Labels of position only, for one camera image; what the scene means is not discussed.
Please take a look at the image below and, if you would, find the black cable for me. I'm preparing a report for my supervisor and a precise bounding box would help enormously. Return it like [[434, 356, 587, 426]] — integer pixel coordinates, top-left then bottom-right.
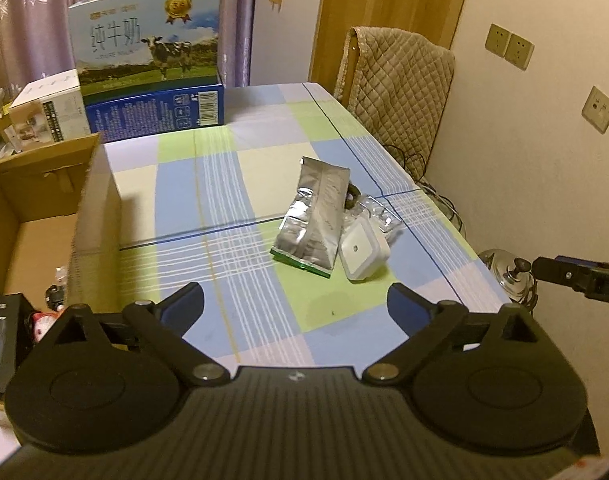
[[383, 144, 466, 238]]

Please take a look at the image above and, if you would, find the black shaver box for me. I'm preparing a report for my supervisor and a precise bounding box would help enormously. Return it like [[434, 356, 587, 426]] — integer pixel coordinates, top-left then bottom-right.
[[0, 292, 36, 397]]

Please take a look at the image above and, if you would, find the black toy car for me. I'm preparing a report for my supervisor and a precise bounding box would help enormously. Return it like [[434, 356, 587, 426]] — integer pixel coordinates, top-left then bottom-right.
[[44, 284, 69, 312]]

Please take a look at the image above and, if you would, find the wooden door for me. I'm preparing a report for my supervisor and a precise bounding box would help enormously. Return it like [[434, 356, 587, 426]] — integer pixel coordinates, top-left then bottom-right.
[[309, 0, 476, 97]]

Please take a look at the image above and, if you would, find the quilted beige chair cover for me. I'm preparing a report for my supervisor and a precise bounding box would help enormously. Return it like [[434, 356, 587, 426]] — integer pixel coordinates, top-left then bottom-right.
[[347, 25, 456, 182]]

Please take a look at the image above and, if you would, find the plaid tablecloth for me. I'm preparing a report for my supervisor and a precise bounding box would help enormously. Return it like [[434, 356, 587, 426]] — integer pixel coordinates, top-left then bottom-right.
[[70, 82, 516, 372]]

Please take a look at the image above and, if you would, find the silver foil bag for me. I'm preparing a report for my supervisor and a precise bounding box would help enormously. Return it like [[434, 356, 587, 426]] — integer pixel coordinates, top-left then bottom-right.
[[270, 156, 352, 280]]

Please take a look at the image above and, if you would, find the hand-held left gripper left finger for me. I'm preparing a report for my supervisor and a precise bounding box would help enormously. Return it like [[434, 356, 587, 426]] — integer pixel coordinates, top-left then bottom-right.
[[36, 281, 231, 388]]

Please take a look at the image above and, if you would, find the beige wall plate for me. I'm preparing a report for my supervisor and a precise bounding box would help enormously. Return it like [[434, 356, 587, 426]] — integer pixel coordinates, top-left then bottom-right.
[[581, 85, 609, 135]]

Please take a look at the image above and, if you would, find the white square plastic container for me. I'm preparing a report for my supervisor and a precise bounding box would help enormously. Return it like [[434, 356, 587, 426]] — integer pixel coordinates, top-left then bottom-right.
[[338, 217, 392, 284]]

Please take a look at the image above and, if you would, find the brown cardboard box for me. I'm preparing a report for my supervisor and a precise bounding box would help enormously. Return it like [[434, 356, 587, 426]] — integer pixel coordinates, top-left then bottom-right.
[[0, 131, 124, 413]]

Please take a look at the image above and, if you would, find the blue milk carton box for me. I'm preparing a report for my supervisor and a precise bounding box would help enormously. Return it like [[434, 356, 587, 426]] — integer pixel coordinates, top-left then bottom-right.
[[66, 0, 226, 144]]

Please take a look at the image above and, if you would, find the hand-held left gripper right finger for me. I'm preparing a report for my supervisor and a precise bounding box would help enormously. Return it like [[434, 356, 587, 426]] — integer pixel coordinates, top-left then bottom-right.
[[361, 282, 541, 388]]

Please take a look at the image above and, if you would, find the white product box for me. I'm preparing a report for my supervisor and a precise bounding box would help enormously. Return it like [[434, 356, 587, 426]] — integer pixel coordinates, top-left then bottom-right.
[[9, 68, 93, 149]]

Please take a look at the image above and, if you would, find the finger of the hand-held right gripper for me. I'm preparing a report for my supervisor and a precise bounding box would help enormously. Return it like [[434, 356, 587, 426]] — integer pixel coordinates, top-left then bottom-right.
[[531, 256, 591, 295], [556, 255, 605, 267]]

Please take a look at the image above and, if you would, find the beige wall socket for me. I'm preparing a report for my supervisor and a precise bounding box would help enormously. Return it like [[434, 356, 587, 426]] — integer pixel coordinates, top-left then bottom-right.
[[505, 33, 536, 71], [485, 23, 511, 59]]

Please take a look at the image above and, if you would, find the red round doll toy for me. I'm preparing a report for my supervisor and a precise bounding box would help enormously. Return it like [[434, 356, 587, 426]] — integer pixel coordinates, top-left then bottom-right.
[[28, 310, 66, 347]]

